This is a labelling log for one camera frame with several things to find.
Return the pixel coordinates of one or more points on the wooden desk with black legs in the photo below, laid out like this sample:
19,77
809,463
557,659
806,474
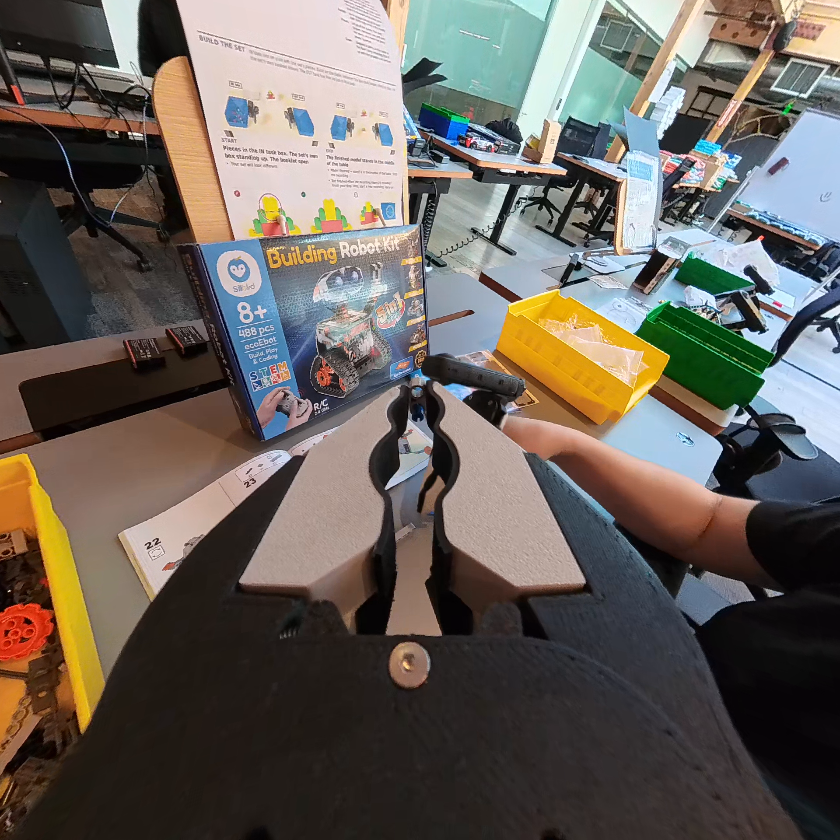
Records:
512,163
439,170

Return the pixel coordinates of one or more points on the open instruction booklet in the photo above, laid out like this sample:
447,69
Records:
197,512

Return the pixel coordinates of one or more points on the black monitor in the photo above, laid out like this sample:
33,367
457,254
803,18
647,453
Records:
59,29

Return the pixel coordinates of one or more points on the yellow bag bin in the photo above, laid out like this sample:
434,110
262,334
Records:
590,394

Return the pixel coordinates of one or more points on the blue robot kit box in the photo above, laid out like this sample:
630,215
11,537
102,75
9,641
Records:
289,328

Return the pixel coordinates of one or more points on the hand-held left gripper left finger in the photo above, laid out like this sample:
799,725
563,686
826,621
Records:
308,525

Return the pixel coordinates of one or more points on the wooden board with paper sheet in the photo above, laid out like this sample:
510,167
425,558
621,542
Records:
640,190

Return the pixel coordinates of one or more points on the cardboard box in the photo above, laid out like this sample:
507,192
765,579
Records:
544,141

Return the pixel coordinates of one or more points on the black office chair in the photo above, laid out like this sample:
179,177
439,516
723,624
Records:
774,439

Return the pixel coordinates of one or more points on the blue bin with green lid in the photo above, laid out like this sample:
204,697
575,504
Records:
443,121

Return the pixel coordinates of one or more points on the black battery pack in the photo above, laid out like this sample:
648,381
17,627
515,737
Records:
144,352
189,340

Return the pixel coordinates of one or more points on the whiteboard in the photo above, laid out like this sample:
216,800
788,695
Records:
794,184

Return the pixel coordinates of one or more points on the dark computer tower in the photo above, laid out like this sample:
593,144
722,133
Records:
39,262

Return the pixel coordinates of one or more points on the person's right forearm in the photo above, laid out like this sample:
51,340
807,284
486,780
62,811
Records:
623,485

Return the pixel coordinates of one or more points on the orange gear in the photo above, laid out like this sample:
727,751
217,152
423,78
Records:
23,631

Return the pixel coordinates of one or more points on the yellow parts bin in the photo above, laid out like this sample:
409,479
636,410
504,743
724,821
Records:
59,558

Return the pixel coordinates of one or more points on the sticker sheet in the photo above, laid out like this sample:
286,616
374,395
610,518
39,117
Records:
478,359

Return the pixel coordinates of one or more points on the black box with wooden edge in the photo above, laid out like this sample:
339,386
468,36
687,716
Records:
656,269

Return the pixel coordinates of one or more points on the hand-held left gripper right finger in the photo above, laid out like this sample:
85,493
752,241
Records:
505,525

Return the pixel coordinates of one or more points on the clear plastic bags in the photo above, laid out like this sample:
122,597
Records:
590,344

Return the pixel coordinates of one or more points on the red toy car box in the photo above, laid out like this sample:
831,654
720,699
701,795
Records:
489,141

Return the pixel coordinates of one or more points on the pile of building parts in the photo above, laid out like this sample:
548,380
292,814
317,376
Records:
26,695

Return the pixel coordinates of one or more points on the white printed instruction sheet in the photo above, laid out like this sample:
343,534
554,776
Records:
295,98

